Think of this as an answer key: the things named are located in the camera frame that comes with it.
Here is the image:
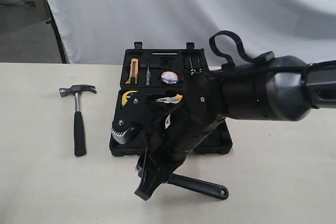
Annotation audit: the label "black electrical tape roll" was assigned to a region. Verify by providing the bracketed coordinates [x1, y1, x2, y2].
[160, 71, 178, 85]

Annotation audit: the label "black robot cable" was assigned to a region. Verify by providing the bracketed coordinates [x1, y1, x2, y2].
[208, 30, 336, 78]

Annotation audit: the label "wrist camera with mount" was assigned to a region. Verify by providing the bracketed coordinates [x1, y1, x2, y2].
[112, 92, 157, 145]

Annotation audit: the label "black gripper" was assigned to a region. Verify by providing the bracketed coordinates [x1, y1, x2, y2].
[134, 103, 223, 200]

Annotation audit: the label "black plastic tool case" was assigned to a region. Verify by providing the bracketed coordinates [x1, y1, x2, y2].
[109, 41, 233, 156]

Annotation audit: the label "adjustable wrench black handle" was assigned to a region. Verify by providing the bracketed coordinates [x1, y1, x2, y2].
[165, 173, 229, 200]

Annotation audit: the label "white backdrop cloth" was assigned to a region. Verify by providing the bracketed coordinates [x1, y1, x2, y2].
[47, 0, 335, 66]

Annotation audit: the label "small yellow black screwdriver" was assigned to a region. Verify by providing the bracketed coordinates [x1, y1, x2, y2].
[197, 57, 202, 73]

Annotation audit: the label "orange handled pliers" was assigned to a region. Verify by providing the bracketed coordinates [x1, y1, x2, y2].
[155, 94, 183, 104]

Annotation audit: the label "yellow tape measure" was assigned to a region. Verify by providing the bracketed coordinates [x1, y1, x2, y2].
[121, 90, 137, 107]

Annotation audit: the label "claw hammer black grip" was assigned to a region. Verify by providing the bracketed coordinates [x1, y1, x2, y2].
[59, 84, 97, 157]

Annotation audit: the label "large yellow black screwdriver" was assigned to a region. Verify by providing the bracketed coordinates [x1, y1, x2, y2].
[188, 57, 197, 76]

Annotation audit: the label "orange utility knife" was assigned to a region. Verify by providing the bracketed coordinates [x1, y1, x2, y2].
[125, 58, 139, 84]

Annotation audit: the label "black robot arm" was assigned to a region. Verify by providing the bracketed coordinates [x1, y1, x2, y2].
[135, 56, 335, 200]

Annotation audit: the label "clear handled test screwdriver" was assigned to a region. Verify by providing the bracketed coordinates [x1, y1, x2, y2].
[145, 59, 151, 86]

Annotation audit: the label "black backdrop stand pole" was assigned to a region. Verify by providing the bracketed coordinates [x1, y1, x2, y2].
[45, 3, 68, 64]

